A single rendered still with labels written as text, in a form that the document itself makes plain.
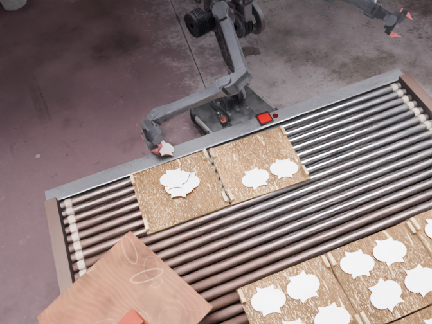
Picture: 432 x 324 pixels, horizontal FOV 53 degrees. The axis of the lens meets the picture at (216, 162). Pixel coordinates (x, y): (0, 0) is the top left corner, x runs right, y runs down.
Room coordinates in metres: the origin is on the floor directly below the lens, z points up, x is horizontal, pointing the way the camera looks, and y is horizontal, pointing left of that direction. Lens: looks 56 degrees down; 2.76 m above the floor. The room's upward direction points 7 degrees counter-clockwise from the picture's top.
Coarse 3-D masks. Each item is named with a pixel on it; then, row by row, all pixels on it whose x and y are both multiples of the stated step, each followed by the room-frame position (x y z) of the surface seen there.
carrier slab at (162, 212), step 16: (176, 160) 1.29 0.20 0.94; (192, 160) 1.28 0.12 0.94; (208, 160) 1.27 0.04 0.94; (144, 176) 1.22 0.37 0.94; (160, 176) 1.20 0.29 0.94; (208, 176) 1.17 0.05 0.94; (144, 192) 1.12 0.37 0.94; (160, 192) 1.11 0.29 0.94; (192, 192) 1.09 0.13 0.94; (208, 192) 1.08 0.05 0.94; (144, 208) 1.03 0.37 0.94; (160, 208) 1.02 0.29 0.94; (176, 208) 1.01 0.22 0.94; (192, 208) 1.00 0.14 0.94; (208, 208) 0.99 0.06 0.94; (160, 224) 0.94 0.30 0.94; (176, 224) 0.93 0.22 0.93
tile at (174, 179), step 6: (180, 168) 1.21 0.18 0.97; (168, 174) 1.18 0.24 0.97; (174, 174) 1.18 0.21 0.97; (180, 174) 1.18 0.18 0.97; (186, 174) 1.17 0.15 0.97; (162, 180) 1.16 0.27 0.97; (168, 180) 1.15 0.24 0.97; (174, 180) 1.15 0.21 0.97; (180, 180) 1.14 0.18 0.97; (186, 180) 1.14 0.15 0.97; (168, 186) 1.11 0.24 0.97; (174, 186) 1.11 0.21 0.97; (180, 186) 1.11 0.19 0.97
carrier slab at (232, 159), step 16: (240, 144) 1.34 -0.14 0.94; (256, 144) 1.33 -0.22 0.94; (272, 144) 1.31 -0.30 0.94; (288, 144) 1.30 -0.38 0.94; (224, 160) 1.25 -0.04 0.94; (240, 160) 1.24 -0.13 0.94; (256, 160) 1.23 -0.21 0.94; (272, 160) 1.22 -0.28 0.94; (224, 176) 1.16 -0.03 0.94; (240, 176) 1.14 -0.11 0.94; (272, 176) 1.12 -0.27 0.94; (304, 176) 1.10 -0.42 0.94; (240, 192) 1.05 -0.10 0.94; (256, 192) 1.04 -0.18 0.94; (272, 192) 1.04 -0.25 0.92
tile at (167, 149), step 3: (162, 141) 1.40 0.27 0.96; (162, 144) 1.38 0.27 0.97; (165, 144) 1.39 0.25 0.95; (168, 144) 1.40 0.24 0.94; (162, 147) 1.36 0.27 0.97; (165, 147) 1.36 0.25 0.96; (168, 147) 1.37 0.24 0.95; (171, 147) 1.38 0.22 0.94; (156, 150) 1.32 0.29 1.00; (162, 150) 1.33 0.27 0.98; (165, 150) 1.34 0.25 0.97; (168, 150) 1.34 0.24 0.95; (171, 150) 1.35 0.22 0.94; (159, 153) 1.31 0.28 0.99; (162, 153) 1.31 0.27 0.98; (165, 153) 1.32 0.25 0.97; (168, 153) 1.32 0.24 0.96; (171, 153) 1.33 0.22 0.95
